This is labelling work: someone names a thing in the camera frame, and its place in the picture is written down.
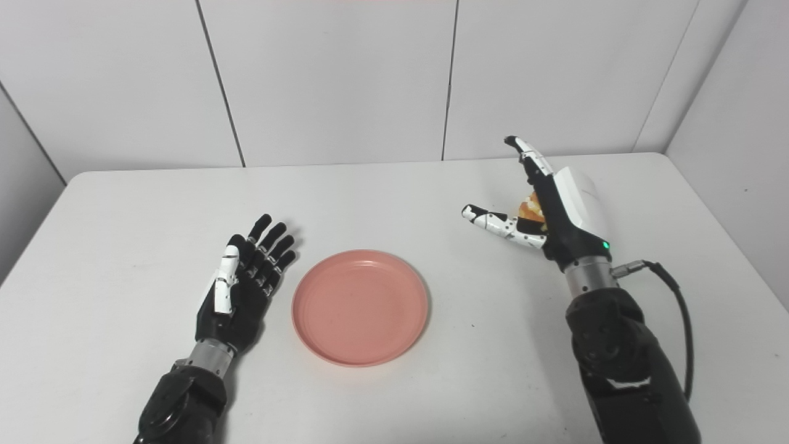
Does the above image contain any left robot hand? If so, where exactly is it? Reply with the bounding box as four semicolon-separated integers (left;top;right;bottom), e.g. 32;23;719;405
195;213;298;357

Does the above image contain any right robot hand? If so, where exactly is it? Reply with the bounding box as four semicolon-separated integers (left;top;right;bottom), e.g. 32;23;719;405
461;135;613;273

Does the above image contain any cream puff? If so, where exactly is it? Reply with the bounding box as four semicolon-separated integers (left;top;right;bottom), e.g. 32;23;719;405
517;192;548;232

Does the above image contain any pink plate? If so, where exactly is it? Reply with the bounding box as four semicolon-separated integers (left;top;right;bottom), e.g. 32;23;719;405
291;249;430;368

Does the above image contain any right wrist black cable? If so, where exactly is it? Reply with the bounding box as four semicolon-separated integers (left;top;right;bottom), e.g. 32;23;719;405
610;260;695;403

